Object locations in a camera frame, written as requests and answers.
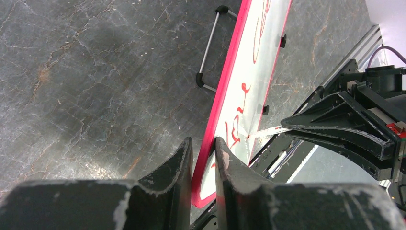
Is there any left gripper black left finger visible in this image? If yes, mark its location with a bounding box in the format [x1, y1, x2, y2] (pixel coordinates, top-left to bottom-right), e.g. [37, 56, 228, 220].
[124, 137, 193, 230]

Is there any red capped whiteboard marker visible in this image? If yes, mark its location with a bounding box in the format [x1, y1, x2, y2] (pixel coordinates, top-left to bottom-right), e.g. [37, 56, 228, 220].
[247, 126, 291, 139]

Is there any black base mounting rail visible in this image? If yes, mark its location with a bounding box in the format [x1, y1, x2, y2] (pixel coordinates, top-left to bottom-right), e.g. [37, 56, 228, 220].
[190, 59, 359, 230]

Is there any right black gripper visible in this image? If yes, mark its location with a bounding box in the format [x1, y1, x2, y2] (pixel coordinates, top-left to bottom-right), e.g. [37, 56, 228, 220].
[281, 66, 406, 182]

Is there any white slotted cable duct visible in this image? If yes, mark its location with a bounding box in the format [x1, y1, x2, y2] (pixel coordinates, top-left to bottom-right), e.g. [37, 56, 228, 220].
[286, 145, 319, 184]

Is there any white board with pink rim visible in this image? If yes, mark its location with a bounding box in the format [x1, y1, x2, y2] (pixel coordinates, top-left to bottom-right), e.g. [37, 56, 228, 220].
[191, 0, 292, 208]

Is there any metal whiteboard kickstand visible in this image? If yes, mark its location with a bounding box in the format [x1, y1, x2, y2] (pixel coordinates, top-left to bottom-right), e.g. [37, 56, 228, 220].
[195, 5, 238, 93]

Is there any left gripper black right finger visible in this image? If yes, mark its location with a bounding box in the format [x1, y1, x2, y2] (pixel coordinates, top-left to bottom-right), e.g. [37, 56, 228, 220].
[215, 137, 275, 230]

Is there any black whiteboard clip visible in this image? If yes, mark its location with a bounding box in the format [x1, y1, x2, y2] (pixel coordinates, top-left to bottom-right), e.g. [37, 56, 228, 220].
[280, 34, 287, 48]
[262, 105, 270, 115]

